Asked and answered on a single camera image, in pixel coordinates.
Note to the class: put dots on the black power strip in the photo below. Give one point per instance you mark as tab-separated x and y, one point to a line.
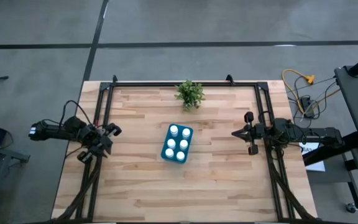
306	104

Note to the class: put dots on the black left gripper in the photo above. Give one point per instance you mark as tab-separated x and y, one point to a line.
99	140

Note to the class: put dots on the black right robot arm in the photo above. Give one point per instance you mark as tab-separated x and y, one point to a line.
322	133

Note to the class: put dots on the white paper sheet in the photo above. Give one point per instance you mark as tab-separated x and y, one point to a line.
315	161

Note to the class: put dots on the black caster wheel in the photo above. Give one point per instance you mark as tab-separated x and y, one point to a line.
351	207

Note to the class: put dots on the black aluminium table frame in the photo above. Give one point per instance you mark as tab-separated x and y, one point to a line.
154	84

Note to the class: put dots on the teal plastic basket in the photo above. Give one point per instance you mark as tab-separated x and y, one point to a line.
178	138

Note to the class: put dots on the green plant in white pot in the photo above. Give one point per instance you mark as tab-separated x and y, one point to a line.
190	93

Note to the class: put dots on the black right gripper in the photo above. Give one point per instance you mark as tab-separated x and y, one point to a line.
259	132

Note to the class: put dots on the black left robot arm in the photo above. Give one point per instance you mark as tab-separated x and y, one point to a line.
54	132

